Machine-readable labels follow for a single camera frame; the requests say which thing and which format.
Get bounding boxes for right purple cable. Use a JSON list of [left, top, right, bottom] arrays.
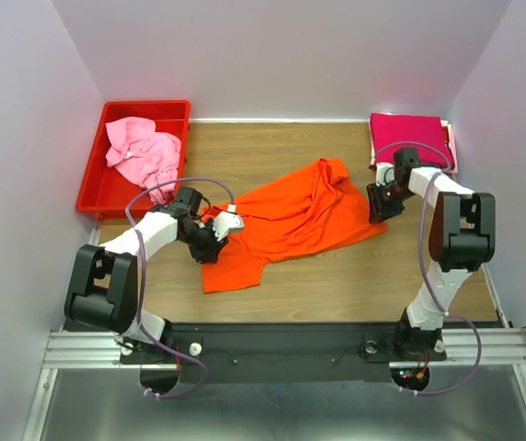
[[372, 141, 484, 397]]

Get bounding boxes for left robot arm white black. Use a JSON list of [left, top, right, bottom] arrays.
[[64, 187, 244, 362]]

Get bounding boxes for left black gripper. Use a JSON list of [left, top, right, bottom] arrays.
[[179, 218, 228, 265]]

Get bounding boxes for red plastic bin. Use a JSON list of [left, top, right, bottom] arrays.
[[76, 99, 190, 219]]

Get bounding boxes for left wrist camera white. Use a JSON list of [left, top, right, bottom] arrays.
[[212, 204, 245, 242]]

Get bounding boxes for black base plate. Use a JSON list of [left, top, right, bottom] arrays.
[[118, 322, 446, 390]]

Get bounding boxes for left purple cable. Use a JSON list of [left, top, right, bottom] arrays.
[[124, 176, 236, 400]]

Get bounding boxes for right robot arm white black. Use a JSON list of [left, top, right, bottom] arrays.
[[366, 141, 496, 358]]

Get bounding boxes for aluminium rail frame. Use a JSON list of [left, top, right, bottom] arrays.
[[22, 220, 526, 441]]

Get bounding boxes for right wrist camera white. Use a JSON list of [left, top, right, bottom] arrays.
[[375, 163, 395, 187]]

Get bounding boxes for orange t shirt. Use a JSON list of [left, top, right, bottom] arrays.
[[201, 158, 388, 294]]

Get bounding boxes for pink t shirt in bin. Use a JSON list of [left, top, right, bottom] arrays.
[[106, 117, 182, 189]]

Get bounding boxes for folded magenta t shirt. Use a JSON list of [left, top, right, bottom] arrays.
[[369, 112, 458, 173]]

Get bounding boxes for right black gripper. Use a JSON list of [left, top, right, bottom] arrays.
[[366, 180, 415, 224]]

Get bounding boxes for folded light pink shirt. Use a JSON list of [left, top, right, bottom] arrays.
[[441, 119, 459, 175]]

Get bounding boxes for purple cable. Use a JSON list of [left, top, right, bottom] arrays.
[[124, 176, 236, 400], [372, 141, 484, 397]]

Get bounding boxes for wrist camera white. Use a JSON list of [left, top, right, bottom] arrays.
[[212, 204, 245, 242], [375, 163, 395, 187]]

